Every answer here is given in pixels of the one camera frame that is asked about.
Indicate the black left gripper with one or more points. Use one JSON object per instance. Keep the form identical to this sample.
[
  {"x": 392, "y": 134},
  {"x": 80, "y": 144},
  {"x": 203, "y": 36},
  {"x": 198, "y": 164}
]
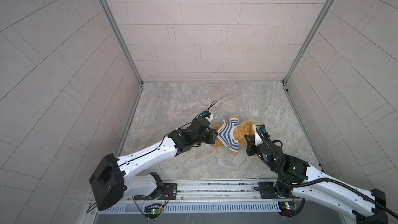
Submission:
[{"x": 211, "y": 134}]

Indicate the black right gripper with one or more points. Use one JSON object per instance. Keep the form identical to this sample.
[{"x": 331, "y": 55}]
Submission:
[{"x": 252, "y": 146}]

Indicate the blue white striped knit sweater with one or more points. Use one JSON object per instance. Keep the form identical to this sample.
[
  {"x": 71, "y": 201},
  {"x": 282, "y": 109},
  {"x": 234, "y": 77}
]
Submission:
[{"x": 226, "y": 136}]

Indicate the tan plush teddy bear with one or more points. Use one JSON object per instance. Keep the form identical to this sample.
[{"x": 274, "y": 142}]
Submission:
[{"x": 243, "y": 129}]

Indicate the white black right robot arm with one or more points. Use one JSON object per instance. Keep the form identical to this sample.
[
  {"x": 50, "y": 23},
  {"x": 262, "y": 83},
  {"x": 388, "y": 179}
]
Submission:
[{"x": 363, "y": 206}]

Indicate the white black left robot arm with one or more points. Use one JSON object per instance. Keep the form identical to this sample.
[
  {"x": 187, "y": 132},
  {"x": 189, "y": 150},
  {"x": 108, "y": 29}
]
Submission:
[{"x": 116, "y": 178}]

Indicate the right green circuit board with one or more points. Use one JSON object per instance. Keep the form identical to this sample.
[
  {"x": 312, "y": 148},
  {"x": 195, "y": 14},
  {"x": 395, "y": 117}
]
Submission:
[{"x": 287, "y": 208}]

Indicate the green circuit board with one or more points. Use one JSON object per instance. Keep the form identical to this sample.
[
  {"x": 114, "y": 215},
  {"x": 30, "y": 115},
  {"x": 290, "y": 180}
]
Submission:
[
  {"x": 287, "y": 208},
  {"x": 153, "y": 211}
]

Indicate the white ventilation grille strip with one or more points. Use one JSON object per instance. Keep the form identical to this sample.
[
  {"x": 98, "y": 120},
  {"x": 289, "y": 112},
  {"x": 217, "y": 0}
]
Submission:
[{"x": 201, "y": 207}]

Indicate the left green circuit board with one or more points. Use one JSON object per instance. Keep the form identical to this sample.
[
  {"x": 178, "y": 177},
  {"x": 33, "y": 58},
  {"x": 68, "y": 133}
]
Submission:
[{"x": 153, "y": 211}]

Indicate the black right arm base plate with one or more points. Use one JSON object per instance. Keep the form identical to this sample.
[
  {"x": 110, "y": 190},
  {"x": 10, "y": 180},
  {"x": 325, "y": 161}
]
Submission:
[{"x": 274, "y": 190}]

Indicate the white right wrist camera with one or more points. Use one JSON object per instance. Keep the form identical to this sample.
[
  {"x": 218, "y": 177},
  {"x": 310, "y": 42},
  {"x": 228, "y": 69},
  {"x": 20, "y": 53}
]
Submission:
[{"x": 258, "y": 132}]

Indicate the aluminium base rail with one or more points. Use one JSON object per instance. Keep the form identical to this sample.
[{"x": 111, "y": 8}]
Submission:
[{"x": 217, "y": 189}]

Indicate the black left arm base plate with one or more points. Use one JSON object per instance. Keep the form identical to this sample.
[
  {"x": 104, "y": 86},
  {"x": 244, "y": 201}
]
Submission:
[{"x": 169, "y": 192}]

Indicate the aluminium left corner post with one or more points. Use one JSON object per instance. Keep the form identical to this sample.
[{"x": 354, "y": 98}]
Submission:
[{"x": 119, "y": 38}]

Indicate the aluminium corner post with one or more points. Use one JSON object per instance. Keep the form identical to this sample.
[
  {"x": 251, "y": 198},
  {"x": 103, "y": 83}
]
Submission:
[
  {"x": 119, "y": 38},
  {"x": 311, "y": 35}
]

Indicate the aluminium right corner post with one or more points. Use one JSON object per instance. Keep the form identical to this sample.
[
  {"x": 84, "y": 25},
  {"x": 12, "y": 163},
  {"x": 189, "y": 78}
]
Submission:
[{"x": 311, "y": 35}]

